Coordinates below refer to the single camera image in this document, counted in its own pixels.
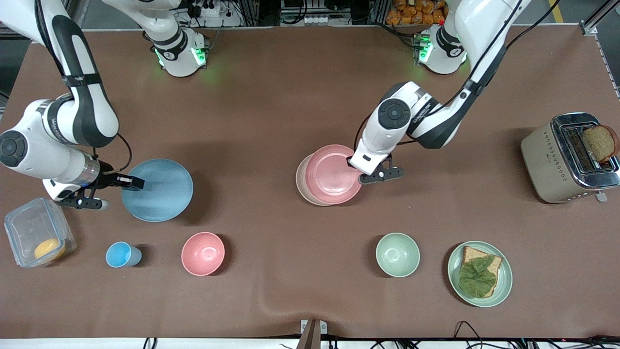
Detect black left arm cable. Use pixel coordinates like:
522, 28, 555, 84
356, 0, 558, 148

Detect pink plate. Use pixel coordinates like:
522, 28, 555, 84
305, 144, 364, 206

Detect blue cup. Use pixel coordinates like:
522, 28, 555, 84
106, 241, 142, 268

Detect green plate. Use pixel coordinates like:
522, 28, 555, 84
447, 241, 513, 308

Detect green lettuce leaf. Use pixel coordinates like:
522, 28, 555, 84
458, 256, 497, 298

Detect beige plate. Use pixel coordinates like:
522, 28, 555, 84
295, 154, 340, 207

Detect brown bread slice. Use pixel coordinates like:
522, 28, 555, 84
460, 246, 503, 298

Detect pink bowl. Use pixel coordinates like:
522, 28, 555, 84
181, 232, 226, 277

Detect brown table cover mat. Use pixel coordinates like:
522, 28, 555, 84
0, 27, 620, 340

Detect dark toast slice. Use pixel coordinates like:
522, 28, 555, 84
582, 125, 620, 163

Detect beige chrome toaster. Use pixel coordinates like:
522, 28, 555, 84
521, 112, 620, 204

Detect green bowl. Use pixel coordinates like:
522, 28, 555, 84
376, 233, 420, 278

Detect round orange food piece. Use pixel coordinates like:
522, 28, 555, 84
34, 238, 66, 262

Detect black looped floor cable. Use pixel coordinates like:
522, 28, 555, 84
453, 320, 489, 343

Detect orange snack bag pile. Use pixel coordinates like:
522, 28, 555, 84
386, 0, 447, 26

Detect clear plastic container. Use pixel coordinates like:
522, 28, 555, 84
4, 196, 77, 268

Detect aluminium frame post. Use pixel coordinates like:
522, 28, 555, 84
580, 0, 620, 36

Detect metal table edge bracket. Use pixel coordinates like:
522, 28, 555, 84
300, 319, 327, 349

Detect blue plate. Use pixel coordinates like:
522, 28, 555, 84
121, 159, 194, 222

